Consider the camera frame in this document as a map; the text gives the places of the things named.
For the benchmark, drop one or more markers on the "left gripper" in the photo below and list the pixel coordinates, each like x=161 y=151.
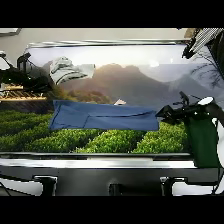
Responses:
x=39 y=84

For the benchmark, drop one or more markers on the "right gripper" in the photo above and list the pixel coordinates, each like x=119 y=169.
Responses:
x=171 y=115

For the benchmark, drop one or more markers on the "blue long-sleeved shirt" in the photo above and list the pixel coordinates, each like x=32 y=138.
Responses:
x=103 y=116

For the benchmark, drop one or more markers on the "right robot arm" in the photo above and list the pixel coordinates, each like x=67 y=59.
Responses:
x=218 y=143

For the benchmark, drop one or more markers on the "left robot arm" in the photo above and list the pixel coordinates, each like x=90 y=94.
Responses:
x=13 y=78

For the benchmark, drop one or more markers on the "grey-green folded garment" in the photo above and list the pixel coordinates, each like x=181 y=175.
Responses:
x=68 y=70

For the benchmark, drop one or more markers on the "dark green garment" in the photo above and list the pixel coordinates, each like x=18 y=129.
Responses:
x=203 y=143

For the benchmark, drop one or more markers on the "striped garment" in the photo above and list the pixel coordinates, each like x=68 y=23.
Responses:
x=206 y=38

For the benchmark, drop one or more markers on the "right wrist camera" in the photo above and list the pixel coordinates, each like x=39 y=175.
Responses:
x=184 y=98

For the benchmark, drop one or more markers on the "silver frame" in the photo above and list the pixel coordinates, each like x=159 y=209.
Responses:
x=100 y=163

